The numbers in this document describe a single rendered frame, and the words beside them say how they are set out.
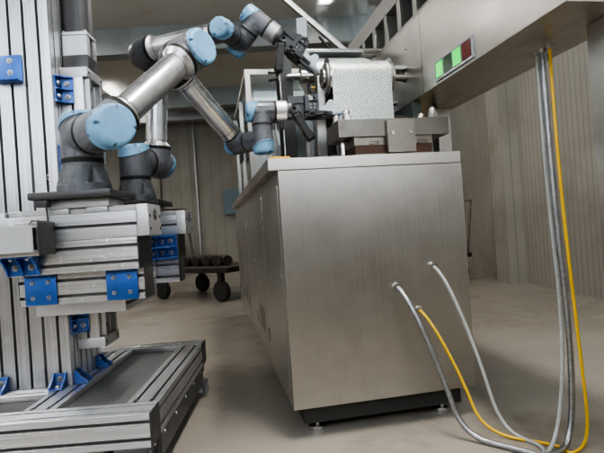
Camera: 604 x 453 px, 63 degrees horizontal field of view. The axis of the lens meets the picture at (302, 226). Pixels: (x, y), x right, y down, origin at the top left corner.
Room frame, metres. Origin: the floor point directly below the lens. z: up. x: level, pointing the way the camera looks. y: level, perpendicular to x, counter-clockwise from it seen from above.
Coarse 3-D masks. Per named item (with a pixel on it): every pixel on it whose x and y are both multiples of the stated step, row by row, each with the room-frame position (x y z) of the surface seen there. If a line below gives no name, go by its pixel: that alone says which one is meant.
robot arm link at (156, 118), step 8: (144, 72) 2.02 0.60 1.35; (160, 104) 2.02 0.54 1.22; (152, 112) 2.02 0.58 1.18; (160, 112) 2.03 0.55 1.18; (152, 120) 2.02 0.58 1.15; (160, 120) 2.03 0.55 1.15; (152, 128) 2.02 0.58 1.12; (160, 128) 2.03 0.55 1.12; (152, 136) 2.02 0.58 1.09; (160, 136) 2.03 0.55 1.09; (152, 144) 2.01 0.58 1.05; (160, 144) 2.02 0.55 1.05; (168, 144) 2.07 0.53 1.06; (160, 152) 2.02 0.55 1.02; (168, 152) 2.05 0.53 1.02; (160, 160) 2.00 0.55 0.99; (168, 160) 2.05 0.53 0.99; (160, 168) 2.01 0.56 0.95; (168, 168) 2.06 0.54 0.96; (152, 176) 2.02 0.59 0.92; (160, 176) 2.05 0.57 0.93; (168, 176) 2.10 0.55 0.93
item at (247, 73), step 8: (248, 72) 2.83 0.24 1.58; (256, 72) 2.84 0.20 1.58; (264, 72) 2.85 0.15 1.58; (296, 72) 2.89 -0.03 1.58; (248, 80) 2.83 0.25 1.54; (240, 88) 3.18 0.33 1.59; (248, 88) 2.83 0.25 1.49; (240, 96) 3.29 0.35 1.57; (248, 96) 2.83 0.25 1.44; (240, 104) 3.40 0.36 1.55; (240, 112) 3.40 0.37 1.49; (240, 120) 3.40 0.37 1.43; (240, 128) 3.40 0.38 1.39; (248, 128) 2.83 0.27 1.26; (240, 160) 3.47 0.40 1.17; (240, 192) 3.97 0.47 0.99
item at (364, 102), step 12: (336, 96) 1.87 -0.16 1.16; (348, 96) 1.88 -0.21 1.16; (360, 96) 1.89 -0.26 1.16; (372, 96) 1.90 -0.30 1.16; (384, 96) 1.91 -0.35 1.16; (336, 108) 1.87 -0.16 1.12; (348, 108) 1.88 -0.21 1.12; (360, 108) 1.89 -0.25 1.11; (372, 108) 1.90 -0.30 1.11; (384, 108) 1.91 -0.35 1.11
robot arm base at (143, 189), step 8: (128, 176) 1.88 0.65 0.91; (136, 176) 1.89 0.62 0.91; (144, 176) 1.90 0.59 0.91; (120, 184) 1.90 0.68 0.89; (128, 184) 1.88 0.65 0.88; (136, 184) 1.88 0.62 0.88; (144, 184) 1.90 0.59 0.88; (136, 192) 1.87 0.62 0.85; (144, 192) 1.90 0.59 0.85; (152, 192) 1.92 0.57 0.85
